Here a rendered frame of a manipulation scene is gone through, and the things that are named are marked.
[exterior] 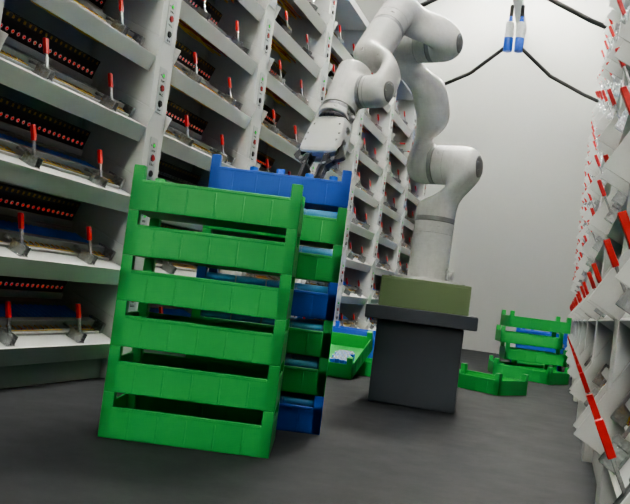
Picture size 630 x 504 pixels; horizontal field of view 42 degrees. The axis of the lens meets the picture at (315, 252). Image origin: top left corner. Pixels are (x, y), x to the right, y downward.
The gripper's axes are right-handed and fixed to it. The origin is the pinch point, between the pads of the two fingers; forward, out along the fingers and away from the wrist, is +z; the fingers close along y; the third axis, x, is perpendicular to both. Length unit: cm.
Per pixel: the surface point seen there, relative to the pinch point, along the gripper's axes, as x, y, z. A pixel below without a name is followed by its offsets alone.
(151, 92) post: 5, 56, -20
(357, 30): -137, 111, -189
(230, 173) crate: 14.8, 8.9, 11.3
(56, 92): 35, 47, 6
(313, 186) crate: 6.6, -6.6, 7.8
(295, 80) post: -96, 99, -117
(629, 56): 32, -71, -2
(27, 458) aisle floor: 39, -1, 82
